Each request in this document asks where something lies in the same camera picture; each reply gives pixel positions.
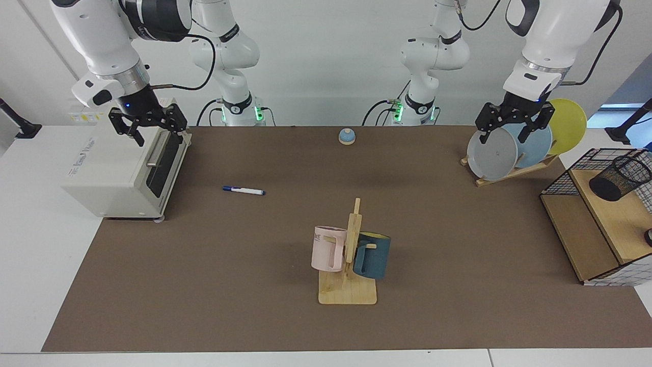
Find black mesh pen holder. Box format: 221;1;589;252
589;155;652;202

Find light blue plate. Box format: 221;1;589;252
509;120;553;169

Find grey plate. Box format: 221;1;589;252
467;126;519;181

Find wooden plate rack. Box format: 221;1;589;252
460;154;559;187

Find yellow plate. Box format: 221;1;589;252
533;98;588;155

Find pale toaster oven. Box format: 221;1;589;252
61;97;193;221

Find brown table cloth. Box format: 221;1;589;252
42;126;652;352

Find dark teal cup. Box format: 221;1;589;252
352;232;392;280

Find pink cup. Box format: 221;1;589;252
311;225;348;273

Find wooden cup stand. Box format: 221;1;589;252
318;198;378;305

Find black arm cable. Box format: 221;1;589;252
455;0;624;86
151;20;217;91

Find black base cable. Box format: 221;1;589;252
196;98;225;126
362;79;411;126

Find wire basket with wooden floor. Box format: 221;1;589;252
540;148;652;287

